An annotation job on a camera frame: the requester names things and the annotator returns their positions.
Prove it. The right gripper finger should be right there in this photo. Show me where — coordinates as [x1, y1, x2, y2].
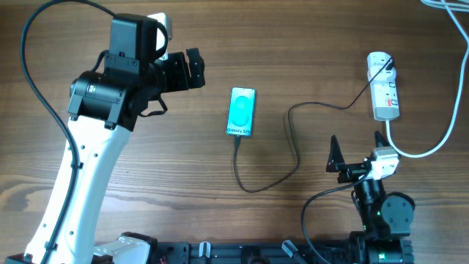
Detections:
[374, 131, 391, 147]
[326, 135, 345, 172]

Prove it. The turquoise screen smartphone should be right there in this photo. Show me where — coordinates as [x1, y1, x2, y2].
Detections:
[226, 87, 256, 136]

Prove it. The black USB charger cable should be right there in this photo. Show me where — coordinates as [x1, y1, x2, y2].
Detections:
[232, 56, 396, 194]

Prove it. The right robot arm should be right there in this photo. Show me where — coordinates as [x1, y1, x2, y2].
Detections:
[326, 131, 416, 264]

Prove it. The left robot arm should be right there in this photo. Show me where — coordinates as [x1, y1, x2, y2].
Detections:
[7, 12, 205, 263]

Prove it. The white power strip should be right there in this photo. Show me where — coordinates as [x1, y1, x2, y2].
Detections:
[367, 51, 399, 122]

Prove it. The white power strip cord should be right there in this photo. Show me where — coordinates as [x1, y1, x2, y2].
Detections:
[384, 0, 469, 159]

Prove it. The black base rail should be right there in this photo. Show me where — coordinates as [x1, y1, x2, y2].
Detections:
[150, 238, 415, 264]

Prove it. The white cables top corner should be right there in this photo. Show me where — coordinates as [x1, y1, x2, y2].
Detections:
[420, 0, 469, 13]

